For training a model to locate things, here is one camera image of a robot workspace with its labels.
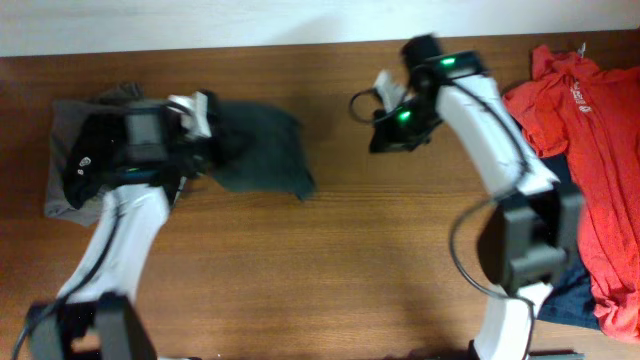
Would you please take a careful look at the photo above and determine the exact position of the dark green Nike t-shirt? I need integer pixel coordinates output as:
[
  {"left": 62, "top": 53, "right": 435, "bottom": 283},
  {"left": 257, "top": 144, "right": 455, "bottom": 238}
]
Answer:
[{"left": 212, "top": 101, "right": 315, "bottom": 201}]

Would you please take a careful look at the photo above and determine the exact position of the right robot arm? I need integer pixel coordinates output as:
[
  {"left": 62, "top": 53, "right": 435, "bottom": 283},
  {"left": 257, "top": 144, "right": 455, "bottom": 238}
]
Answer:
[{"left": 369, "top": 34, "right": 584, "bottom": 359}]

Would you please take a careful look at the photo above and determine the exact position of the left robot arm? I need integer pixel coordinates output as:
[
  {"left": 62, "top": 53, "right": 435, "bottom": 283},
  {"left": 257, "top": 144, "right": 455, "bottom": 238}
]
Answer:
[{"left": 11, "top": 90, "right": 220, "bottom": 359}]

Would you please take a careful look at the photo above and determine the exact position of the black folded garment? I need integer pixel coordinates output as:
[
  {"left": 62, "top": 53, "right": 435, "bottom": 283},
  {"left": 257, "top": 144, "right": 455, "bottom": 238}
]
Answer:
[{"left": 62, "top": 108, "right": 155, "bottom": 210}]

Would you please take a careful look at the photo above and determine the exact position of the grey folded garment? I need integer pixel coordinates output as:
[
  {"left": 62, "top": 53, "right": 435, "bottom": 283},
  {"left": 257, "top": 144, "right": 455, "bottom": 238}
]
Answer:
[{"left": 44, "top": 83, "right": 144, "bottom": 227}]

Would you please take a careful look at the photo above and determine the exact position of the red garment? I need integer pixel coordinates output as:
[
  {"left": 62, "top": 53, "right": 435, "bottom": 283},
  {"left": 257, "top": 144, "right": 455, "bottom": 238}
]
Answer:
[{"left": 503, "top": 45, "right": 639, "bottom": 344}]

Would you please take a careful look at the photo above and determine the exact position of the blue garment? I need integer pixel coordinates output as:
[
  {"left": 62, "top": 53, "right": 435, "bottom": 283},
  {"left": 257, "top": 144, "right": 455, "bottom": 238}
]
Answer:
[{"left": 519, "top": 149, "right": 601, "bottom": 331}]

